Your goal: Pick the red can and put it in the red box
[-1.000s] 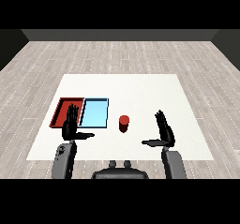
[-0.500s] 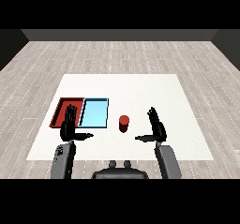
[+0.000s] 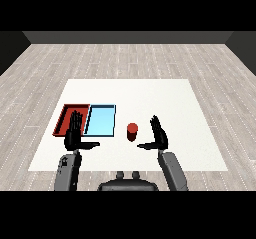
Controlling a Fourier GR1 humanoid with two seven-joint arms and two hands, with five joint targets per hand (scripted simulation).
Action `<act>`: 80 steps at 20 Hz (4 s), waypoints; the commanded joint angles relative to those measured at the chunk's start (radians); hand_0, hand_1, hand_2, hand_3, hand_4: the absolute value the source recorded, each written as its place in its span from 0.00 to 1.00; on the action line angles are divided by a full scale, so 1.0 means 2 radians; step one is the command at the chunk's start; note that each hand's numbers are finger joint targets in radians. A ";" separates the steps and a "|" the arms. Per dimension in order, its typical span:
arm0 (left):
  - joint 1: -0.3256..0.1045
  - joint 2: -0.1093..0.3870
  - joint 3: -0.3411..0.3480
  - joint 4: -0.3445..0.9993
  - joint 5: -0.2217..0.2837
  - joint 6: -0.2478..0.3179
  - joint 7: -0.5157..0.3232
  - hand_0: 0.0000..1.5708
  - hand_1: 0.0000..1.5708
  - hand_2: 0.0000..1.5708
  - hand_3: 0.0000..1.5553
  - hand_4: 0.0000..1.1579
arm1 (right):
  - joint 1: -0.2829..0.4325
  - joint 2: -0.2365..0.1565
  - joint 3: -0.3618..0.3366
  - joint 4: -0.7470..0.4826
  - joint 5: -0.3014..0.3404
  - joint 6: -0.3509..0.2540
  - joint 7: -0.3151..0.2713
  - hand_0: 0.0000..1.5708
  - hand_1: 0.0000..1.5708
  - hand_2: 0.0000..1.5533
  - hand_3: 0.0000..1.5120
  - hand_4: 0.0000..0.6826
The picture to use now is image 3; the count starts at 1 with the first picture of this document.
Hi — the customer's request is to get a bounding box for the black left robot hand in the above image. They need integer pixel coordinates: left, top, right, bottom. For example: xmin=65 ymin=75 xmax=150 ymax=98
xmin=63 ymin=110 xmax=101 ymax=152

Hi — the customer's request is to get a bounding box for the small red can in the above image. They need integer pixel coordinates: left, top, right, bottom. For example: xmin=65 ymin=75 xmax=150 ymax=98
xmin=126 ymin=122 xmax=139 ymax=143

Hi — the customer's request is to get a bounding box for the light blue shallow open box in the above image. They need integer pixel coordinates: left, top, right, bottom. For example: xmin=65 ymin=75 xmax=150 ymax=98
xmin=82 ymin=104 xmax=117 ymax=138

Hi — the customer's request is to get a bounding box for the dark grey robot body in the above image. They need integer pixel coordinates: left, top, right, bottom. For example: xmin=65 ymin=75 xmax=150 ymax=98
xmin=97 ymin=171 xmax=160 ymax=192

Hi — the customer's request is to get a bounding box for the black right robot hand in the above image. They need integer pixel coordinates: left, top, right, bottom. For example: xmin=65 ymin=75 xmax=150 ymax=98
xmin=136 ymin=114 xmax=169 ymax=152

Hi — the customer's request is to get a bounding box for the red shallow open box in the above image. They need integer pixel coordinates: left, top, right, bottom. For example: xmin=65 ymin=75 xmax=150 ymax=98
xmin=52 ymin=103 xmax=91 ymax=137

